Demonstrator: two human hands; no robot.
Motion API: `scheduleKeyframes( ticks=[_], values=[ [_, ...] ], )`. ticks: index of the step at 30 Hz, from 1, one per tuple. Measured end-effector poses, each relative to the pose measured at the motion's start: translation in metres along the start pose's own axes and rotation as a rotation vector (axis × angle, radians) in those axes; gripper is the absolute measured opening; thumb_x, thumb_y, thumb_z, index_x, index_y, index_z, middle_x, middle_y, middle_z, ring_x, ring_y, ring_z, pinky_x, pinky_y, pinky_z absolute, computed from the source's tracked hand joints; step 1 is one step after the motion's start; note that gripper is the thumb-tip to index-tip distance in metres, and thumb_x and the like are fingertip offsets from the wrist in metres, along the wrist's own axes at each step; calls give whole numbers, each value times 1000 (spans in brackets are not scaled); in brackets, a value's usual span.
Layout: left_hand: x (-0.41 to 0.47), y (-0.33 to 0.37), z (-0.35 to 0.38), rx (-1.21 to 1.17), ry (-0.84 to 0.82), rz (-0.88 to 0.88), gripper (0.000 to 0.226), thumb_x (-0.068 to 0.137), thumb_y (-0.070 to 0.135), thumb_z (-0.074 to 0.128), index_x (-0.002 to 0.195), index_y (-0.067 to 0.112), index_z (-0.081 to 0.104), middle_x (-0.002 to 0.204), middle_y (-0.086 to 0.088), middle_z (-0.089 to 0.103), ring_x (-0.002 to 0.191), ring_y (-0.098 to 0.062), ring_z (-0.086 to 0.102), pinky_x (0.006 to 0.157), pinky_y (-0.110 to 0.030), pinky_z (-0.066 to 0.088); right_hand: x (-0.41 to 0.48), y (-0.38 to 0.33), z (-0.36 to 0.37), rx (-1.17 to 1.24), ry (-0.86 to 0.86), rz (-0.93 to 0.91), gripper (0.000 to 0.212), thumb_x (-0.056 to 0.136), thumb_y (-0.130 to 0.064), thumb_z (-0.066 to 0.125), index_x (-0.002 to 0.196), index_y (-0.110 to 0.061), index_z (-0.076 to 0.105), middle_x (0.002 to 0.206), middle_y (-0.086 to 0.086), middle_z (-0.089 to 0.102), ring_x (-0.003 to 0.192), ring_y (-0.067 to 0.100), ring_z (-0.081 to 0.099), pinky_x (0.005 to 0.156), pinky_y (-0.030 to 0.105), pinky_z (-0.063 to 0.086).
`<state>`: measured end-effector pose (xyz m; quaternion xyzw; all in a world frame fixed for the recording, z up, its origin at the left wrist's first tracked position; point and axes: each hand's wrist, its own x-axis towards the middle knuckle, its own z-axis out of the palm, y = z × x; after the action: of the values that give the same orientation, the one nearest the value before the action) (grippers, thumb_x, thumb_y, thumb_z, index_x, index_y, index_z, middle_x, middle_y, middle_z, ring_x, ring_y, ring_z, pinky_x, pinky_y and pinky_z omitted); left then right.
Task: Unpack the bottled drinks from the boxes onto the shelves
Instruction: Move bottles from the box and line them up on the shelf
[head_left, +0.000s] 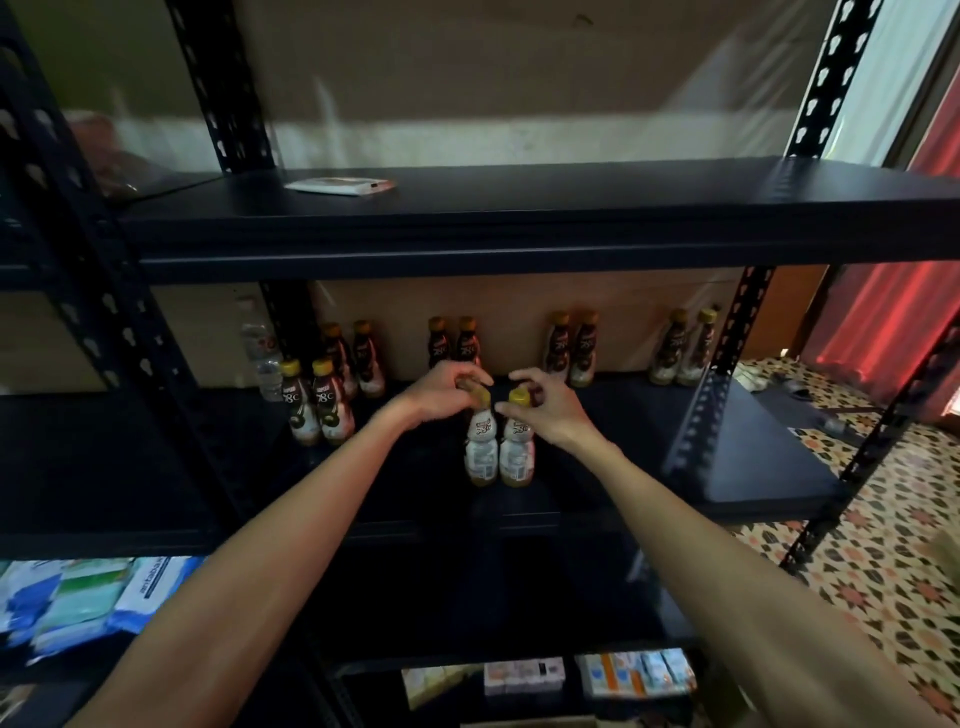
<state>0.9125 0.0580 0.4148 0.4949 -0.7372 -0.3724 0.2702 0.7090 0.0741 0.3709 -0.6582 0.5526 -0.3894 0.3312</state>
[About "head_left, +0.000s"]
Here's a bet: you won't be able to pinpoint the person's left hand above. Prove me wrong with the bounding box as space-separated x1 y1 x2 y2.
382 360 494 434

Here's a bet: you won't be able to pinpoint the person's right hand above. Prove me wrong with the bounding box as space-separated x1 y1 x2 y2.
495 367 605 456

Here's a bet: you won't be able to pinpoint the black metal shelf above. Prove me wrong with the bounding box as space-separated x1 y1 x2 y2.
120 0 960 728
0 0 302 728

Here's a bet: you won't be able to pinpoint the person's left forearm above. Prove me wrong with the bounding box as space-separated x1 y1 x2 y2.
67 412 437 728

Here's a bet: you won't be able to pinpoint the person's right forearm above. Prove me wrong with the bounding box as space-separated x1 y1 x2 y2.
577 435 947 728

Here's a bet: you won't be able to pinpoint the clear water bottle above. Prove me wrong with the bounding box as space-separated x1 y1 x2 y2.
237 297 287 404

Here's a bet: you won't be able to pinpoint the flat white orange packet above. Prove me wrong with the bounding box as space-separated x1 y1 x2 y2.
283 175 399 198

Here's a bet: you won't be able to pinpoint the dark floor mat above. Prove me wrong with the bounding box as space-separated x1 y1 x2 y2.
750 367 887 452

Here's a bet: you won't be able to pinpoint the stack of pink white boxes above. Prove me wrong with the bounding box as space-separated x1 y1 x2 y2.
483 655 569 696

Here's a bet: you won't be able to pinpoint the row of orange blue packets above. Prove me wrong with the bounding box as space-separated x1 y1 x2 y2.
577 646 699 701

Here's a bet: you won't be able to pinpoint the tissue packs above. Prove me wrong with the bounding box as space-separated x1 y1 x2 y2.
399 663 482 710

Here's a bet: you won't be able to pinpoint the red curtain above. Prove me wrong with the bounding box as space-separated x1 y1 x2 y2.
810 105 960 422

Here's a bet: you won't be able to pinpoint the row of wet wipe packs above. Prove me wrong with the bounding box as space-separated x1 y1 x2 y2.
0 555 204 662

